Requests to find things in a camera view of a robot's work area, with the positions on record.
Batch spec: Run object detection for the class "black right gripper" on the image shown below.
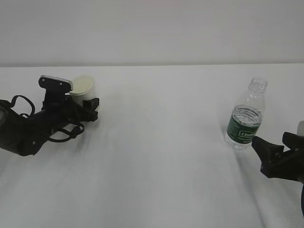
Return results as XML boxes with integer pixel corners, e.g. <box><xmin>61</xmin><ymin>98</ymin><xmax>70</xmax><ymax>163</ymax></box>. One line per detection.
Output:
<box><xmin>251</xmin><ymin>132</ymin><xmax>304</xmax><ymax>182</ymax></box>

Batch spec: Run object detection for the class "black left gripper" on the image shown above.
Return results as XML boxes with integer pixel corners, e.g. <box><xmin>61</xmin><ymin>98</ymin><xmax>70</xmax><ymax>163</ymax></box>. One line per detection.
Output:
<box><xmin>30</xmin><ymin>98</ymin><xmax>99</xmax><ymax>133</ymax></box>

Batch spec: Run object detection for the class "white paper cup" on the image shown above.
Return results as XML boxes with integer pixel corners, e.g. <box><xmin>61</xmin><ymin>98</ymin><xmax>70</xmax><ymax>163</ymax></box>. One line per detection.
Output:
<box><xmin>69</xmin><ymin>76</ymin><xmax>98</xmax><ymax>109</ymax></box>

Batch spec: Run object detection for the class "clear green-label water bottle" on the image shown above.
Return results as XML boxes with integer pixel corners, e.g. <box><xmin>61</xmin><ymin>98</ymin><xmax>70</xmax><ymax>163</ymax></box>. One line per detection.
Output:
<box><xmin>225</xmin><ymin>77</ymin><xmax>267</xmax><ymax>150</ymax></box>

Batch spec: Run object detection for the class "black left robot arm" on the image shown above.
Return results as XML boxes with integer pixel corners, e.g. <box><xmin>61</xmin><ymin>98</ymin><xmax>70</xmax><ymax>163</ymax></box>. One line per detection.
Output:
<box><xmin>0</xmin><ymin>96</ymin><xmax>99</xmax><ymax>156</ymax></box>

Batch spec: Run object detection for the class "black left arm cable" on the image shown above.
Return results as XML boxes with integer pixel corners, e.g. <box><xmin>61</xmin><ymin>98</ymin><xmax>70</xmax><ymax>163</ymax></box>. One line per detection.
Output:
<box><xmin>11</xmin><ymin>95</ymin><xmax>86</xmax><ymax>143</ymax></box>

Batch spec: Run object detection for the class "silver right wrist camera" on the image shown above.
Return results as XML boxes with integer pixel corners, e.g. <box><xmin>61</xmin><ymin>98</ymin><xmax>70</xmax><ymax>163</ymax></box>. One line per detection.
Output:
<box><xmin>297</xmin><ymin>121</ymin><xmax>304</xmax><ymax>137</ymax></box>

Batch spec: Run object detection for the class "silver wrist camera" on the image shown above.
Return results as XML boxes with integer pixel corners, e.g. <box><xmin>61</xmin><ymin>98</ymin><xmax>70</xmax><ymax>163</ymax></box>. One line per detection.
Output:
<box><xmin>297</xmin><ymin>121</ymin><xmax>304</xmax><ymax>137</ymax></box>
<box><xmin>38</xmin><ymin>75</ymin><xmax>73</xmax><ymax>103</ymax></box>

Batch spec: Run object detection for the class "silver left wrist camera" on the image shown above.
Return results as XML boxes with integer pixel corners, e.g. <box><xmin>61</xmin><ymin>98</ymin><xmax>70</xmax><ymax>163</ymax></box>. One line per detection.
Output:
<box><xmin>38</xmin><ymin>75</ymin><xmax>73</xmax><ymax>103</ymax></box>

